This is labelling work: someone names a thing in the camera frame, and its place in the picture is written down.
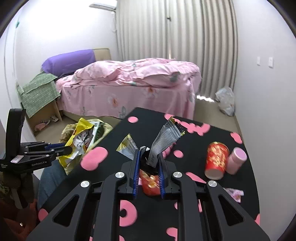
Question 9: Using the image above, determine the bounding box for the green checkered cloth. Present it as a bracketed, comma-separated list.
[16, 71, 60, 118]

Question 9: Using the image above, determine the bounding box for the beige headboard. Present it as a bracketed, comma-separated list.
[93, 48, 111, 61]

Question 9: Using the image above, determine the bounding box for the cardboard box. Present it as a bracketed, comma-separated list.
[26, 100, 62, 132]

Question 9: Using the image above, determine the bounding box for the yellow green chips bag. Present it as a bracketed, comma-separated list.
[59, 118, 101, 175]

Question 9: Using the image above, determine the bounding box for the air conditioner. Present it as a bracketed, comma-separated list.
[89, 4, 116, 11]

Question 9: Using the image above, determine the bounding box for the black pink tablecloth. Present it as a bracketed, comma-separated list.
[29, 108, 268, 240]

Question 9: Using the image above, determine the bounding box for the red paper cup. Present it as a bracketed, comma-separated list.
[204, 142, 229, 180]

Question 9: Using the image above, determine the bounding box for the silver torn wrapper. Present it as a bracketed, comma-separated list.
[116, 134, 138, 160]

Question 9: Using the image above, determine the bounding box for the purple pillow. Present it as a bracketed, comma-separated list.
[42, 49, 95, 77]

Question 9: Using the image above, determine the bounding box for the left hand brown sleeve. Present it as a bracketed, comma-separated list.
[1, 172, 38, 240]

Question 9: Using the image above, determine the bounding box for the yellow silver wrapper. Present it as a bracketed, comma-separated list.
[146, 116, 185, 168]

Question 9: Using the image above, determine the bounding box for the pink small wrapper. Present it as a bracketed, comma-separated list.
[224, 188, 244, 203]

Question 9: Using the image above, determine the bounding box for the white plastic bag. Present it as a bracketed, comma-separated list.
[215, 87, 235, 116]

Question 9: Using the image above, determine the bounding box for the wall socket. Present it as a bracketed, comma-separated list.
[268, 57, 274, 68]

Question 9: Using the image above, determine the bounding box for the pink bottle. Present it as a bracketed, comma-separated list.
[226, 147, 247, 175]

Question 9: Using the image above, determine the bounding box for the pink floral bed quilt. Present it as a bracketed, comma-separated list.
[56, 58, 202, 119]

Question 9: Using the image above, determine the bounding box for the beige curtain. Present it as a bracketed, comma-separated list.
[115, 0, 238, 98]

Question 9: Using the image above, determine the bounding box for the red snack packet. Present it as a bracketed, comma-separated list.
[139, 170, 160, 196]

